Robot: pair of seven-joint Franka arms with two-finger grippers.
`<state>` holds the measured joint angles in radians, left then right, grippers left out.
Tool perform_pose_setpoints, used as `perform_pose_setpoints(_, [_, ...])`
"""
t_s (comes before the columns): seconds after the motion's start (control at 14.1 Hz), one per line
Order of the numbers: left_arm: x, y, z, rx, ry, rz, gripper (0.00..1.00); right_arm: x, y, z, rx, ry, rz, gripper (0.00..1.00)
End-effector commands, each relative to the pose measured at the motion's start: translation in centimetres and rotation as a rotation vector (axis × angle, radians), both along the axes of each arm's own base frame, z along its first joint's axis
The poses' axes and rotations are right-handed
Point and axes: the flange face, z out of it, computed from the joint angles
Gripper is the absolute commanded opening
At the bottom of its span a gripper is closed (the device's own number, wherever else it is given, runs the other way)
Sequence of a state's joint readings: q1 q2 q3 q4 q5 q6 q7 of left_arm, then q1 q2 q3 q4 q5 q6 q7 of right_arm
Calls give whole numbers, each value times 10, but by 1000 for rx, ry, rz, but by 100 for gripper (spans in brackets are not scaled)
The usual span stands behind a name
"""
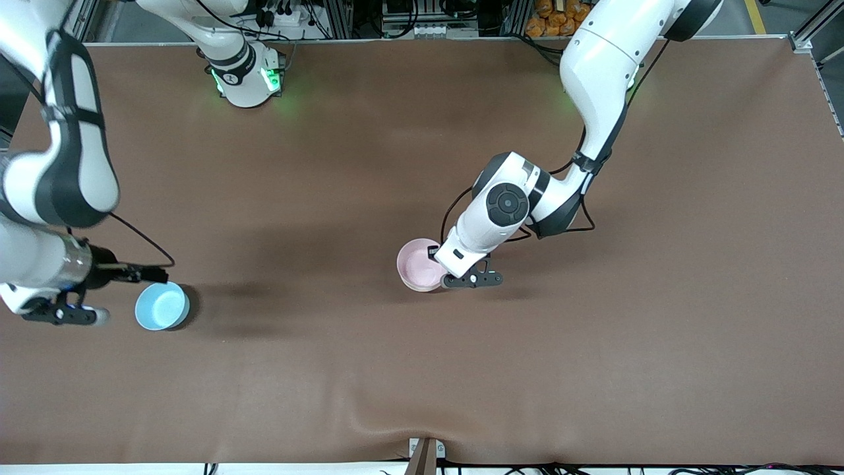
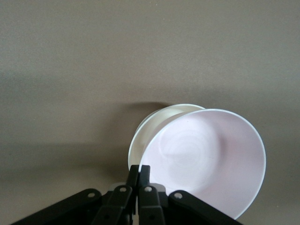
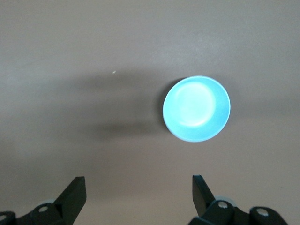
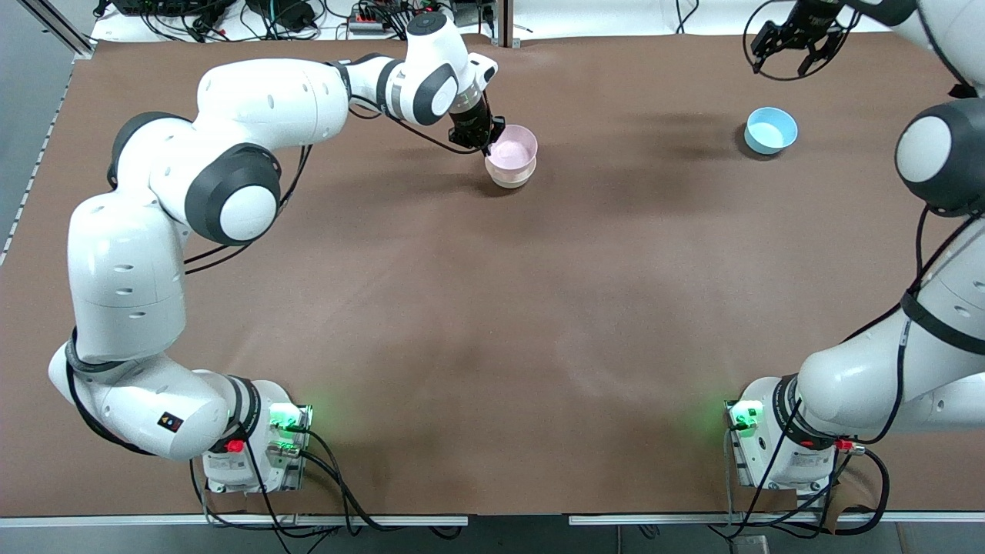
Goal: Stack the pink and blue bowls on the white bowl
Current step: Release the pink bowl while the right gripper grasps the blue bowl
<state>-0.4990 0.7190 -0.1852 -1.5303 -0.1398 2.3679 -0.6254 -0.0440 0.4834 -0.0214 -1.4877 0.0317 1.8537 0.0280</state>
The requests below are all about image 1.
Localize pink bowl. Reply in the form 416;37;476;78
397;239;451;293

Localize blue bowl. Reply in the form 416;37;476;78
135;282;191;331

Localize brown table mat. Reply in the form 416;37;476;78
0;38;844;466

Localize orange snack packs pile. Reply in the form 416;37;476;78
526;0;591;38

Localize white power strip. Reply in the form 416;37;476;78
254;2;305;28

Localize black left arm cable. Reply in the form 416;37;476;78
440;38;672;246

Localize metal table edge bracket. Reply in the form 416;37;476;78
408;437;446;460

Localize brown camera mount post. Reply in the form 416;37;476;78
404;437;438;475

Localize aluminium frame post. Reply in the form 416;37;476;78
788;0;844;55
66;0;101;44
500;0;533;38
322;0;355;40

